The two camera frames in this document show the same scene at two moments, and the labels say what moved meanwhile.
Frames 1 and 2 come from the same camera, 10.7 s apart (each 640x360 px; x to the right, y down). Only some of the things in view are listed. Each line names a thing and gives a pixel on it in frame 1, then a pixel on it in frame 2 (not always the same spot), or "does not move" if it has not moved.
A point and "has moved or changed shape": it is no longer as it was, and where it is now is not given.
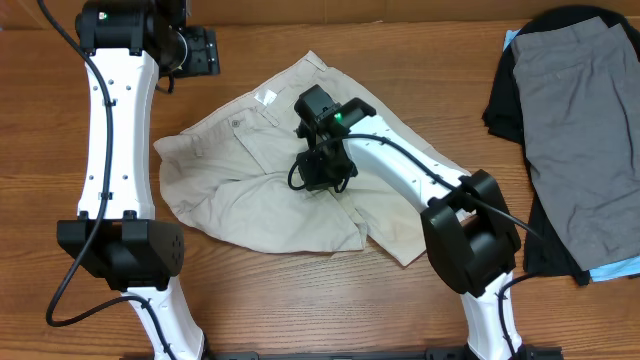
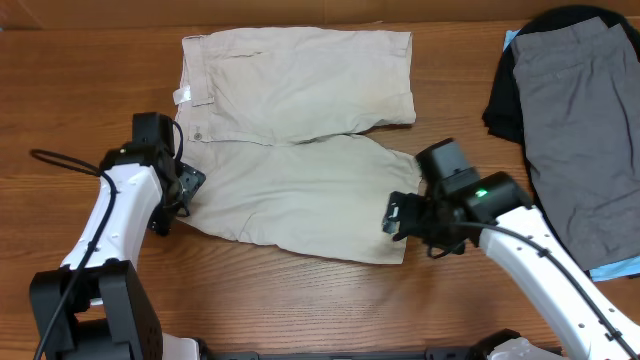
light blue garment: [618, 271] does not move
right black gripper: [320, 170] to [400, 215]
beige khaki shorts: [227, 183] has moved or changed shape
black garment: [544, 250] does not move
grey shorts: [579, 87] does not move
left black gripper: [205, 57] to [191, 179]
